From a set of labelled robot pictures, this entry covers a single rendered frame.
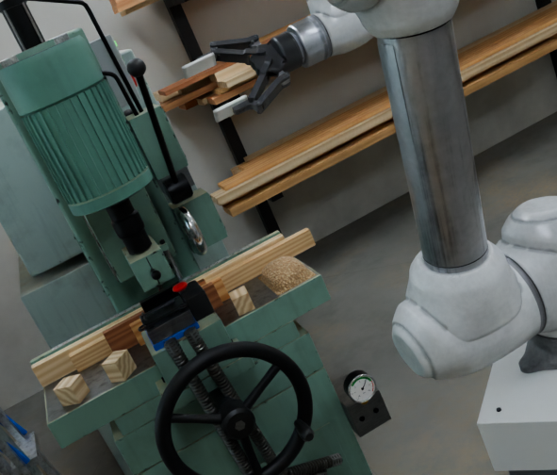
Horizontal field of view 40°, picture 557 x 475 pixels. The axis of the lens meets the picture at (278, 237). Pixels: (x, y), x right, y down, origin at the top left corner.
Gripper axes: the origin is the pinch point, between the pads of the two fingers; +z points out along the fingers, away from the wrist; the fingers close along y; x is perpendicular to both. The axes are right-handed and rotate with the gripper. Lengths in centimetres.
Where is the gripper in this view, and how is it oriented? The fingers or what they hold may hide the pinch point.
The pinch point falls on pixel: (204, 91)
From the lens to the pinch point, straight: 149.3
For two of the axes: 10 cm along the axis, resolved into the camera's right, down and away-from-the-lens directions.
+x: -0.9, -5.3, -8.4
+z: -8.7, 4.6, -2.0
